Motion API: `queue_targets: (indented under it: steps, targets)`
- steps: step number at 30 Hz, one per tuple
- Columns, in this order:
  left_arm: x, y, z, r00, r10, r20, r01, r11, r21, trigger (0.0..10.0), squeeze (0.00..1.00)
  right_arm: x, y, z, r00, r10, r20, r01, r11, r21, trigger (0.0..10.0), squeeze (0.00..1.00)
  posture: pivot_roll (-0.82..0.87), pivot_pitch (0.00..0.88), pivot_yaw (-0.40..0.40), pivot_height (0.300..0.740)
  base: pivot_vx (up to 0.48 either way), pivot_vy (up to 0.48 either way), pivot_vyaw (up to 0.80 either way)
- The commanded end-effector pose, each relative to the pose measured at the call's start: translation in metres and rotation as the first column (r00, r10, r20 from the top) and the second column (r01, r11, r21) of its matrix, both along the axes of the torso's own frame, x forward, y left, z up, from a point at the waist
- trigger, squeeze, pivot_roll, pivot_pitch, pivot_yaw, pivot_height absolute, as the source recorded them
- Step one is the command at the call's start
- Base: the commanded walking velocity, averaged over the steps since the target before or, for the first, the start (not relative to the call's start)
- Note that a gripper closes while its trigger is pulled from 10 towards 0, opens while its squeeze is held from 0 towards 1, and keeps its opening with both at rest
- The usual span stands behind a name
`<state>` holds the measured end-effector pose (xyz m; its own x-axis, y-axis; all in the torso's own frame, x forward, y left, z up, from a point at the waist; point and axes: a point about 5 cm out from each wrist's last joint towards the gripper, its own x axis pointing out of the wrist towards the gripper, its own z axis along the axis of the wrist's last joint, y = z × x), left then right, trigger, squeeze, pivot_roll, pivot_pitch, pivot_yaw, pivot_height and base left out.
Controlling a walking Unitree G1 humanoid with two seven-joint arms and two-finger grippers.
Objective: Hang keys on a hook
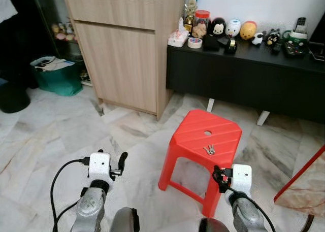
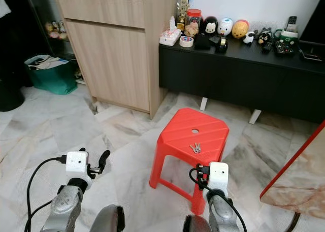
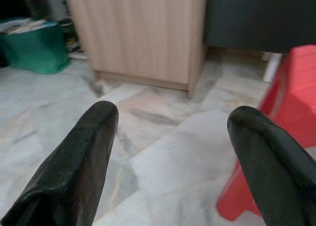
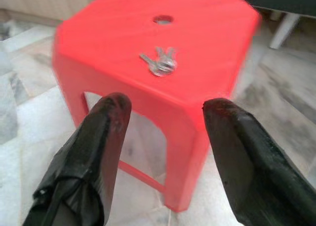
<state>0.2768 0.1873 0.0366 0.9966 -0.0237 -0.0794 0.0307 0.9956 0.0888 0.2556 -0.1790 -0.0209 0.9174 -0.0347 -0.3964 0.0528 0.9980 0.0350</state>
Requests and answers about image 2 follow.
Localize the silver bunch of keys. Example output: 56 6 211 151
189 142 202 154

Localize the red plastic stool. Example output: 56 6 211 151
149 108 230 215

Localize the grey left robot leg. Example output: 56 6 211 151
89 205 125 232

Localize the green shopping bag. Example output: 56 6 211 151
24 54 78 95

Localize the marble table with red edge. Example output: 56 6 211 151
260 120 325 232

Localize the black low console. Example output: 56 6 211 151
158 37 325 125

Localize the light wooden cabinet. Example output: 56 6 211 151
53 0 179 118

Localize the black round bin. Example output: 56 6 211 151
0 80 25 112

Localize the black pouch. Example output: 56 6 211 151
194 34 212 51

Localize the white tape roll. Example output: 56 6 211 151
180 36 194 48

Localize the white tissue box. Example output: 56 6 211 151
159 16 182 46

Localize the black remote control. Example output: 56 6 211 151
263 41 275 54

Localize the small white black figurine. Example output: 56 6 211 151
244 31 256 44

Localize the clear jar with red lid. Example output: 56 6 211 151
185 9 203 38

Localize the black mouse plush toy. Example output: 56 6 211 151
201 16 219 37

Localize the white round plush toy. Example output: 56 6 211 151
217 18 234 37

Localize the yellow round plush toy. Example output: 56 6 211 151
232 19 250 39

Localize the black keypad device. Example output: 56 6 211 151
274 41 299 58

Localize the small gold trophy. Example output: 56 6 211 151
176 0 189 30

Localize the green mug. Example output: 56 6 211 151
274 29 300 46

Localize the white tablecloth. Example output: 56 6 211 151
0 0 12 18

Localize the black television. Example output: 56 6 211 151
299 9 325 45

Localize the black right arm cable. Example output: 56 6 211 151
189 181 249 232

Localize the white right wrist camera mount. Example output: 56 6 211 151
207 162 229 192

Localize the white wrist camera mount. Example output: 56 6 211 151
207 162 229 192
66 150 89 178

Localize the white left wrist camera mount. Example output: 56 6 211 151
66 150 89 178

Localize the black cordless phone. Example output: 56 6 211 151
286 16 299 34

